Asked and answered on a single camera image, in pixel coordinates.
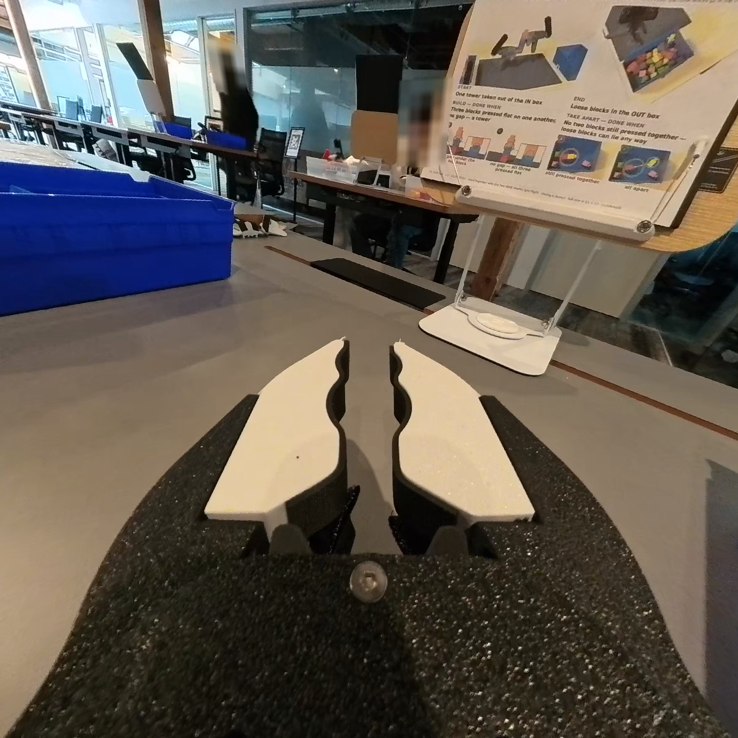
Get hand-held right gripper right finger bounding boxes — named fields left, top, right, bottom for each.
left=389, top=341, right=537, bottom=545

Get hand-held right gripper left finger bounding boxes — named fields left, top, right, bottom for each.
left=204, top=337, right=361, bottom=541

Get blue plastic bin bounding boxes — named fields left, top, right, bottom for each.
left=0, top=160, right=235, bottom=318

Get white document stand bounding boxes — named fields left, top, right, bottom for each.
left=420, top=0, right=738, bottom=377

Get black rectangular mat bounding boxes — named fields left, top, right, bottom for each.
left=310, top=258, right=446, bottom=310

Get white plastic pieces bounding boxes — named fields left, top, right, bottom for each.
left=232, top=212, right=289, bottom=238

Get wooden desk with black legs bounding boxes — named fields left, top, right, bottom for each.
left=288, top=170, right=482, bottom=283

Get clear plastic box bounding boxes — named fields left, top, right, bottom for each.
left=306, top=157, right=361, bottom=181

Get black office chair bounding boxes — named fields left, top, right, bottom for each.
left=255, top=128, right=287, bottom=199

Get dark grey mat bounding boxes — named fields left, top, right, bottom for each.
left=705, top=458, right=738, bottom=698

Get tan rounded board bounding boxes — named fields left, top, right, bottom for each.
left=351, top=110, right=400, bottom=168

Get long wooden table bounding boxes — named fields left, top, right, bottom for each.
left=0, top=101, right=260, bottom=174

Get printed instruction sheet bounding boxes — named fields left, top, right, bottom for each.
left=422, top=0, right=738, bottom=229

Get black card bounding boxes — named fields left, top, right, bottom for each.
left=699, top=144, right=738, bottom=192

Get wooden post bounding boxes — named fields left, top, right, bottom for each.
left=473, top=219, right=522, bottom=301

